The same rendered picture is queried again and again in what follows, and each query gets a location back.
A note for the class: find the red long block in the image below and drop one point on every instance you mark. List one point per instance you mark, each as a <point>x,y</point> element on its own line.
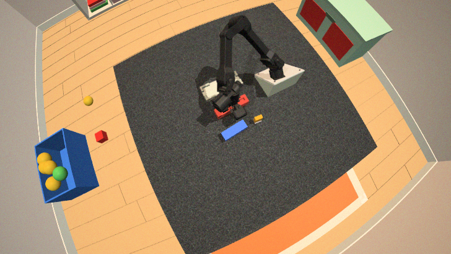
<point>243,101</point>

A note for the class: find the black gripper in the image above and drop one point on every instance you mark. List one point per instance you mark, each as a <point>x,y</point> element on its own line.
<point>237,110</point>

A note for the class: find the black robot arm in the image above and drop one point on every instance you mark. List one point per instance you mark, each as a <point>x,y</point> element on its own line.
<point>225,74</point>

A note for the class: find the orange rectangular block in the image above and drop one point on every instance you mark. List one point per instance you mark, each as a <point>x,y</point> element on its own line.
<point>258,118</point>

